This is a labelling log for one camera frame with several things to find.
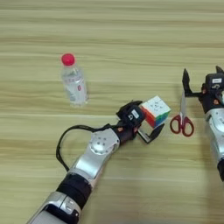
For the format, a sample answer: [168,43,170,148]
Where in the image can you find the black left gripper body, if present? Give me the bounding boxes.
[112,116,153,146]

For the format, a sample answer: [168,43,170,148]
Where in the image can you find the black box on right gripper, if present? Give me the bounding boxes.
[205,73,224,92]

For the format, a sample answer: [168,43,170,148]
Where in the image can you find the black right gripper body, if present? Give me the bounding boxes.
[183,84,224,116]

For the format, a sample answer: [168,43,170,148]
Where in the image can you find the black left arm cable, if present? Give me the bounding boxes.
[55,123,114,172]

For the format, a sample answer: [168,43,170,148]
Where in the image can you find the colourful puzzle cube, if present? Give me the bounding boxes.
[139,95,172,130]

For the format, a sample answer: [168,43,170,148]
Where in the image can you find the red handled scissors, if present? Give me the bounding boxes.
[169,90,195,138]

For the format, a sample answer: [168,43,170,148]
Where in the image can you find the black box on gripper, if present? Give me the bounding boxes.
[115,101,146,129]
[205,73,224,92]

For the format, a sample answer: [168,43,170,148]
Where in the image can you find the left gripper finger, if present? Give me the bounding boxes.
[127,100,144,108]
[147,122,166,144]

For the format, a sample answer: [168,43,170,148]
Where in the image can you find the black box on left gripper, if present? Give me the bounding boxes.
[115,101,146,129]

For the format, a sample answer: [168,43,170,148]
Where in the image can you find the clear bottle with red cap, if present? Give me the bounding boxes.
[60,52,89,108]

